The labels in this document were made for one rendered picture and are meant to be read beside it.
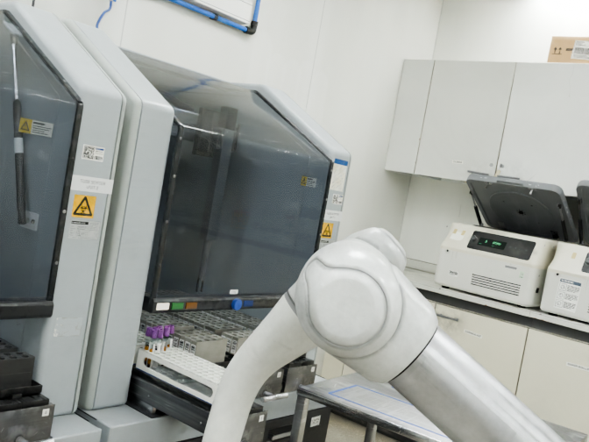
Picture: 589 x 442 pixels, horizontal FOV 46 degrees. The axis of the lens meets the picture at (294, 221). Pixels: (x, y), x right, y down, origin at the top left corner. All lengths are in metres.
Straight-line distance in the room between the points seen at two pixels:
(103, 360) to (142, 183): 0.41
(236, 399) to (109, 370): 0.60
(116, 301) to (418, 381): 0.88
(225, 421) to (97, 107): 0.72
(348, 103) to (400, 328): 3.20
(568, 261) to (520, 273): 0.23
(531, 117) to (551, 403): 1.52
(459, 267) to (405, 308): 2.93
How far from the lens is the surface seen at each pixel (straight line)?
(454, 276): 3.80
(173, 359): 1.67
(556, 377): 3.62
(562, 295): 3.59
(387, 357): 0.88
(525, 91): 4.07
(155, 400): 1.66
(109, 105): 1.52
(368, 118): 4.19
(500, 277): 3.69
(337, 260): 0.85
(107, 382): 1.66
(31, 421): 1.47
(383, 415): 1.69
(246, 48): 3.37
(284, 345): 1.07
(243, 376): 1.10
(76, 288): 1.54
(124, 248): 1.58
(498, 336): 3.70
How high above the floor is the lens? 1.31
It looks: 3 degrees down
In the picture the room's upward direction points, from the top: 10 degrees clockwise
